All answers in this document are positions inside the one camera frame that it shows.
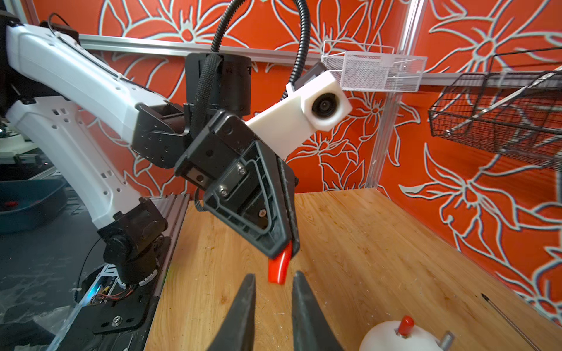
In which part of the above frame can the metal screw back right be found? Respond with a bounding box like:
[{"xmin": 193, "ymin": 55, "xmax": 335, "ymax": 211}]
[{"xmin": 438, "ymin": 331, "xmax": 455, "ymax": 351}]

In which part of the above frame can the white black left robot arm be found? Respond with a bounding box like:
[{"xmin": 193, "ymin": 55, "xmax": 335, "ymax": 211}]
[{"xmin": 1, "ymin": 1, "xmax": 312, "ymax": 290}]

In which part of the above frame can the white dome screw fixture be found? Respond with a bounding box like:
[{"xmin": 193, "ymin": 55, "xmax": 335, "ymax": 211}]
[{"xmin": 359, "ymin": 320, "xmax": 442, "ymax": 351}]

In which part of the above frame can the black wire wall basket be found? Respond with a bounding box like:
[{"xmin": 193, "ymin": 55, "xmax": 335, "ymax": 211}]
[{"xmin": 428, "ymin": 47, "xmax": 561, "ymax": 171}]

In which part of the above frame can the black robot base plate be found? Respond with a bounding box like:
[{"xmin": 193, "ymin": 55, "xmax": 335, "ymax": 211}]
[{"xmin": 56, "ymin": 192, "xmax": 192, "ymax": 351}]

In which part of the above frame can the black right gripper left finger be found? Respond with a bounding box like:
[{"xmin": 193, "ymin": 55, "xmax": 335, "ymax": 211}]
[{"xmin": 208, "ymin": 273, "xmax": 256, "ymax": 351}]

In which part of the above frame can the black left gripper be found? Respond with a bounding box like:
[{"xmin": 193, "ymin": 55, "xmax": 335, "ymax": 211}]
[{"xmin": 174, "ymin": 110, "xmax": 300, "ymax": 259}]

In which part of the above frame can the orange handled long screwdriver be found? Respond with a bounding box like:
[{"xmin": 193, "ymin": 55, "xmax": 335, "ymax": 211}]
[{"xmin": 481, "ymin": 293, "xmax": 541, "ymax": 351}]

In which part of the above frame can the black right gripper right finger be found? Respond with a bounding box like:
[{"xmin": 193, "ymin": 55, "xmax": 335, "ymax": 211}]
[{"xmin": 291, "ymin": 271, "xmax": 343, "ymax": 351}]

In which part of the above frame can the clear plastic wall bin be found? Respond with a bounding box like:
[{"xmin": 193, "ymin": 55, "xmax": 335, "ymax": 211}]
[{"xmin": 321, "ymin": 39, "xmax": 427, "ymax": 93}]

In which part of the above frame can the blue plastic bin outside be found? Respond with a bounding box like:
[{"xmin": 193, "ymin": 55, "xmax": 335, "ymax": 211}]
[{"xmin": 1, "ymin": 179, "xmax": 67, "ymax": 234}]

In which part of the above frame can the red screw protection sleeve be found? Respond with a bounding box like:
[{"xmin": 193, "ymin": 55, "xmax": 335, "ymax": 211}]
[{"xmin": 396, "ymin": 315, "xmax": 415, "ymax": 338}]

